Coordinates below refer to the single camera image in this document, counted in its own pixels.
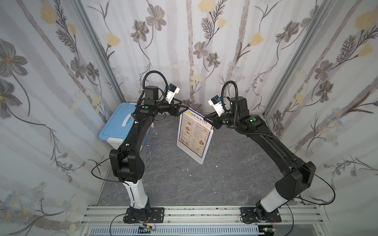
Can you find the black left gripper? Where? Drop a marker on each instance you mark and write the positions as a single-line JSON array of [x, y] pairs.
[[175, 107]]

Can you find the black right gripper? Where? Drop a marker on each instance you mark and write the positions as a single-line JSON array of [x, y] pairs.
[[215, 120]]

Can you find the laminated dim sum menu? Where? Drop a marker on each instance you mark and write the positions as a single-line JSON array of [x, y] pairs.
[[195, 132]]

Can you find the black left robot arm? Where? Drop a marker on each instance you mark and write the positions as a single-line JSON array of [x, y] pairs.
[[157, 97]]

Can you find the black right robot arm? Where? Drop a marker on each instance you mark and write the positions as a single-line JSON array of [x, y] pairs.
[[231, 110]]

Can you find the blue lidded storage box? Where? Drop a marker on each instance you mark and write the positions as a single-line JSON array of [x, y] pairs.
[[118, 126]]

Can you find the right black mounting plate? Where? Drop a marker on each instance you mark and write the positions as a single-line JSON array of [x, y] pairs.
[[251, 215]]

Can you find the black mounting plate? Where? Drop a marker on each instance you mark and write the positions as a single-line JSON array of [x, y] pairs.
[[157, 215], [251, 215]]

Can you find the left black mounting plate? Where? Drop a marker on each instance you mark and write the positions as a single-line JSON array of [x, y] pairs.
[[157, 215]]

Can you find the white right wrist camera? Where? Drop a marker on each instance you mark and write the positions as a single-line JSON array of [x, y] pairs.
[[215, 102]]

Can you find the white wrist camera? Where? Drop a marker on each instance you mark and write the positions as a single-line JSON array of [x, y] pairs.
[[215, 102], [172, 91]]

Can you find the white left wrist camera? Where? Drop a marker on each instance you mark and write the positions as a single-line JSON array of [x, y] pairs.
[[172, 91]]

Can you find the metal wire tongs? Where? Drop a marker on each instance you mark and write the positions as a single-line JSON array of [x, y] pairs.
[[151, 145]]

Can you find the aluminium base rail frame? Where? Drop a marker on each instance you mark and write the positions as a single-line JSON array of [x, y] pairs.
[[297, 219]]

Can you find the white slotted cable duct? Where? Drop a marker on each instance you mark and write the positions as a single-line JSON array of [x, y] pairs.
[[204, 230]]

